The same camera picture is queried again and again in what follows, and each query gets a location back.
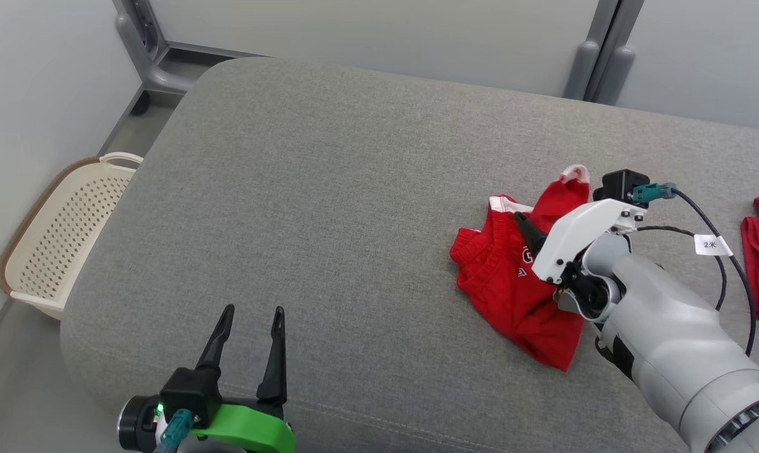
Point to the teal left camera connector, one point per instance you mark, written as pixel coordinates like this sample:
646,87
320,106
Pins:
177,431

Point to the grey slotted partition corner frame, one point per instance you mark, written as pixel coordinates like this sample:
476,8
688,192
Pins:
137,44

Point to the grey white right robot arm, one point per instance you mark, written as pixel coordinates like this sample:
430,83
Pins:
669,333

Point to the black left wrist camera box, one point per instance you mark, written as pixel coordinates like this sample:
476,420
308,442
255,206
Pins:
187,390

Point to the red shorts with white trim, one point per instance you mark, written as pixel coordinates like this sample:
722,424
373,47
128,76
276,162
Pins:
511,296

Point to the grey partition joint post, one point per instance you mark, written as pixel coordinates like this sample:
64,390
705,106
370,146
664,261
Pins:
606,56

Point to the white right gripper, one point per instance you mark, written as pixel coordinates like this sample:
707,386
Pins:
581,229

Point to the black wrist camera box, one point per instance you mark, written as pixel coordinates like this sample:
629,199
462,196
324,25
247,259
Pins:
187,390
618,185

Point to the teal right camera connector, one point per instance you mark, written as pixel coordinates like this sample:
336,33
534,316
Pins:
653,192

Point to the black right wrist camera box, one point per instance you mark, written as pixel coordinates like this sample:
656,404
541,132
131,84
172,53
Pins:
618,185

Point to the cream perforated laundry basket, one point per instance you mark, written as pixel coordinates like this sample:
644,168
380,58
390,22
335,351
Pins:
58,239

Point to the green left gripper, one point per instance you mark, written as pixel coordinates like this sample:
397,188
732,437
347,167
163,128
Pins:
253,428

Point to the teal camera connector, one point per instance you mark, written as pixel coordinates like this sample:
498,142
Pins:
653,192
177,431

